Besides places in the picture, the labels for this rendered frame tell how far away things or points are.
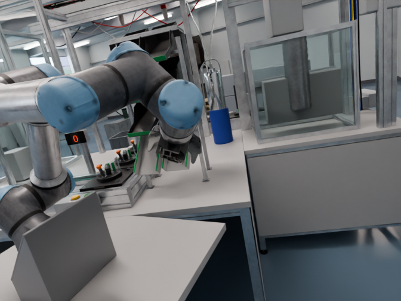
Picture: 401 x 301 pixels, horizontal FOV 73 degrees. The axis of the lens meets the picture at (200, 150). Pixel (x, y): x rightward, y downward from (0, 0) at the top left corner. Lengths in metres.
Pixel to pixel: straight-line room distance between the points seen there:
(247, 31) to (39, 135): 10.76
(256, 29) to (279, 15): 9.29
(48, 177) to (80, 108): 0.65
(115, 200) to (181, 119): 1.03
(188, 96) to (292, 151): 1.54
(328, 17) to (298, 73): 9.09
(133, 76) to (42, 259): 0.60
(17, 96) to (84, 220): 0.52
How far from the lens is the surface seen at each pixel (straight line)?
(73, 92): 0.40
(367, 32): 11.00
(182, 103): 0.45
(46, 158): 0.97
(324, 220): 2.21
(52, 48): 1.76
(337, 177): 2.08
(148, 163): 1.42
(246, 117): 2.44
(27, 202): 1.06
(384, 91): 2.08
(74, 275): 0.98
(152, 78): 0.48
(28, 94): 0.52
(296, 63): 1.94
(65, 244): 0.93
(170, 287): 0.87
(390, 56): 2.10
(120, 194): 1.41
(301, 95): 1.95
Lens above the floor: 1.43
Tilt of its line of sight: 16 degrees down
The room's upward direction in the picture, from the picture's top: 11 degrees counter-clockwise
